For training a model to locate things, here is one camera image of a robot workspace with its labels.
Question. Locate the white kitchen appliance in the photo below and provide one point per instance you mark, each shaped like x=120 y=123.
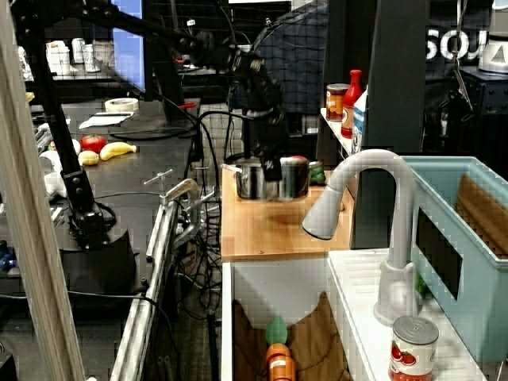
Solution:
x=494 y=51

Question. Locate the red white toy sushi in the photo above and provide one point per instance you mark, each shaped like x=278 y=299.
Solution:
x=294 y=159

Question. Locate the toy tomato can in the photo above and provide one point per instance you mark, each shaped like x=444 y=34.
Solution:
x=412 y=353

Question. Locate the green toy broccoli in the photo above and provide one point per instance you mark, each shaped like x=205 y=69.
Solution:
x=317 y=176

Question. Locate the silver drink can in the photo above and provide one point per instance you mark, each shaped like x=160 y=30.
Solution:
x=90 y=58
x=78 y=49

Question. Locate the light wooden post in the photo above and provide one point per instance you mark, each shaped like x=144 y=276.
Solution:
x=31 y=238

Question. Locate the aluminium frame rail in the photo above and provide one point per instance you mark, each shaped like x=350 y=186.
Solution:
x=139 y=317

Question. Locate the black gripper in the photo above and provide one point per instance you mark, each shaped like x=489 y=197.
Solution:
x=270 y=135

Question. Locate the brown toy beans can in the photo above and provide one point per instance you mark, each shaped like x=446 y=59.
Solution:
x=336 y=105

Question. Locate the red toy ketchup bottle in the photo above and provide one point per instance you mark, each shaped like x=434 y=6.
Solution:
x=349 y=115

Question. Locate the white tape roll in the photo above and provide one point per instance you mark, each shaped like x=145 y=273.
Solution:
x=121 y=105

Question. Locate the light green toy vegetable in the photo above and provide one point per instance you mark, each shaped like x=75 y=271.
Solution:
x=421 y=285

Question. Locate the white plastic object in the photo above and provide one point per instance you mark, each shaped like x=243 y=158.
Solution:
x=53 y=178

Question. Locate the computer monitor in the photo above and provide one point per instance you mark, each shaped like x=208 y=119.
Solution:
x=127 y=51

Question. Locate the white paper sheet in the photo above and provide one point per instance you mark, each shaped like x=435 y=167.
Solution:
x=103 y=120

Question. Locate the grey toy faucet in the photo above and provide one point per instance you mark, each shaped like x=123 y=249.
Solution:
x=397 y=238

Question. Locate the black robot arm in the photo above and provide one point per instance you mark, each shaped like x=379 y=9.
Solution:
x=51 y=111

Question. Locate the blue white milk carton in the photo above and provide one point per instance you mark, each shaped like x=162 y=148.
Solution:
x=358 y=123

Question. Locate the yellow toy banana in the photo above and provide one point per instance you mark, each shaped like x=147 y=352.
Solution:
x=117 y=151

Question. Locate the brown cloth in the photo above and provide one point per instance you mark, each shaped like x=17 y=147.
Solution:
x=484 y=214

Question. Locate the orange toy carrot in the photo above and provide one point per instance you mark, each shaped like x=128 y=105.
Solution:
x=279 y=357

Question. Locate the light blue plastic bin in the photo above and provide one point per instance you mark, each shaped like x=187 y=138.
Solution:
x=488 y=309

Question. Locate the yellow toy lemon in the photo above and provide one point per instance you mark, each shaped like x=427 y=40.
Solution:
x=88 y=158

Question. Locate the metal C-clamp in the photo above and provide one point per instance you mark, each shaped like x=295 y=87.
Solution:
x=186 y=188

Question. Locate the red toy tomato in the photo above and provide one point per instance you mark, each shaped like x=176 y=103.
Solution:
x=93 y=143

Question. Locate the white lettered sign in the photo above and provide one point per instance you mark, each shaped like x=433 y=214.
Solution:
x=456 y=45

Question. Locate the stainless steel pot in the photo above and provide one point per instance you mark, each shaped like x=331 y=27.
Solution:
x=250 y=184

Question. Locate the dark blue fabric cover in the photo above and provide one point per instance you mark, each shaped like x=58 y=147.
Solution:
x=297 y=59

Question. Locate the white toy sink unit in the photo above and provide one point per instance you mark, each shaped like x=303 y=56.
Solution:
x=278 y=285

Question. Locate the black toy kitchen hutch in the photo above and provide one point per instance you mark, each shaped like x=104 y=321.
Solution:
x=397 y=79

